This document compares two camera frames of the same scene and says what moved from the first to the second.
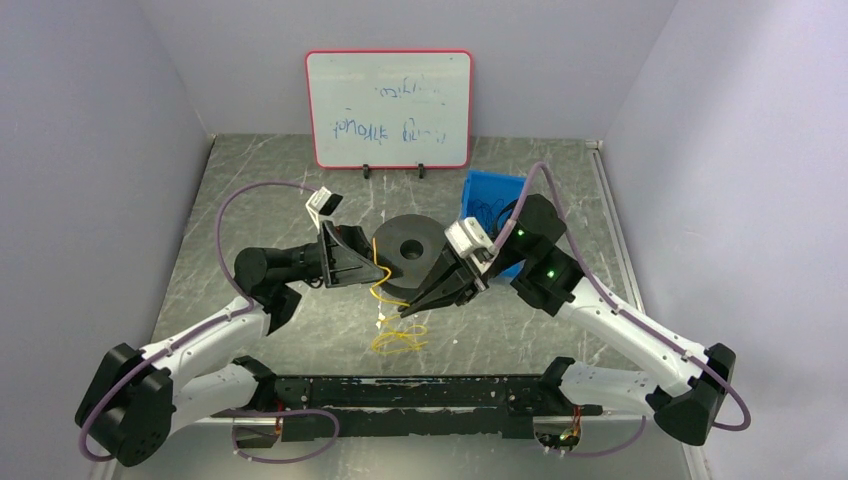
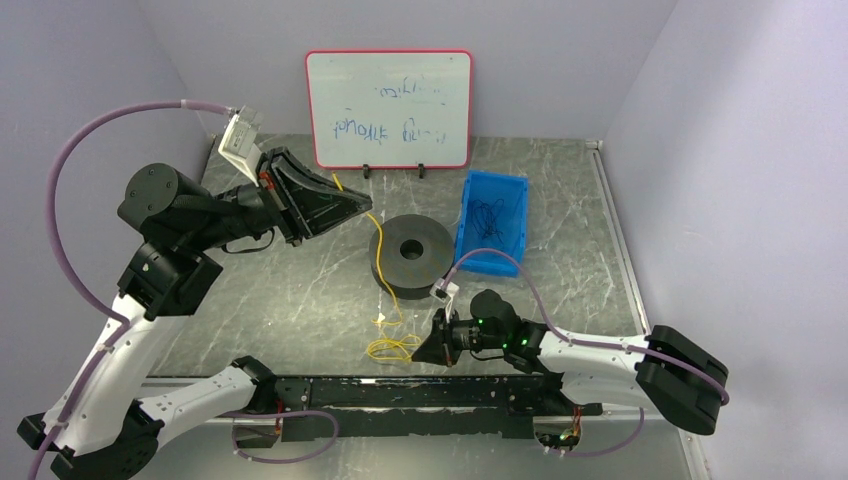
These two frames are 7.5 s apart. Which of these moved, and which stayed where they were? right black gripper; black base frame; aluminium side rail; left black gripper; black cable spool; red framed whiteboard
Moved: left black gripper; right black gripper
Stayed: red framed whiteboard; black cable spool; black base frame; aluminium side rail
